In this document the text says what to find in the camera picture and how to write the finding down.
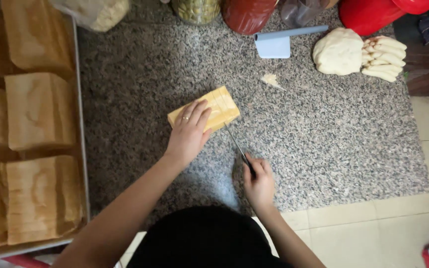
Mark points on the person's right hand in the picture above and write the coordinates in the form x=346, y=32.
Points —
x=261, y=188

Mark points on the person's left hand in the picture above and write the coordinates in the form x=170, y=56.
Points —
x=186, y=139

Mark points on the yellow butter block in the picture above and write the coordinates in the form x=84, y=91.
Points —
x=224, y=106

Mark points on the person's black clothing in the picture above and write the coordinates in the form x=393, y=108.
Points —
x=207, y=242

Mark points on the small dough scrap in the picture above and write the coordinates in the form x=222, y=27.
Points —
x=270, y=79

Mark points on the metal baking tray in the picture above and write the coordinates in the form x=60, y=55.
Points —
x=82, y=149

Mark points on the light blue dough scraper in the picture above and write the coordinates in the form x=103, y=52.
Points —
x=274, y=44

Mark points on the jar of green beans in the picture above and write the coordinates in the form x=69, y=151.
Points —
x=196, y=10

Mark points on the dark red plastic jar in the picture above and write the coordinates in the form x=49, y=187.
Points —
x=246, y=15

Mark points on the group of tan dough blocks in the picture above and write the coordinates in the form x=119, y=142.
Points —
x=39, y=111

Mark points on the white dough ball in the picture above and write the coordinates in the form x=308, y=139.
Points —
x=337, y=52

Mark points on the clear bag of pale grains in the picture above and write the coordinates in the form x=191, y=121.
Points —
x=95, y=13

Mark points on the clear plastic container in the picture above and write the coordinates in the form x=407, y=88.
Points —
x=300, y=13

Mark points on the pile of white dough sticks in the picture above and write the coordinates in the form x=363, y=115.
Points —
x=384, y=57

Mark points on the red bar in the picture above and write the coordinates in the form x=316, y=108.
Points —
x=24, y=261

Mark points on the dark brown wooden furniture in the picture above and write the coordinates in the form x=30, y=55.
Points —
x=428, y=70

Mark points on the bright red plastic bucket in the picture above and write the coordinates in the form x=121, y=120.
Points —
x=374, y=13

